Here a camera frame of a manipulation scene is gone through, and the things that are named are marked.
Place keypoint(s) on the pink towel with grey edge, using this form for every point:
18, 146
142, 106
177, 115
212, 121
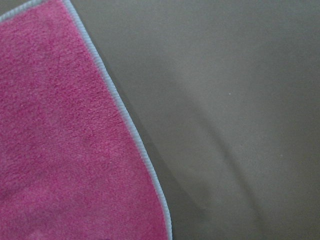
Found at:
72, 163

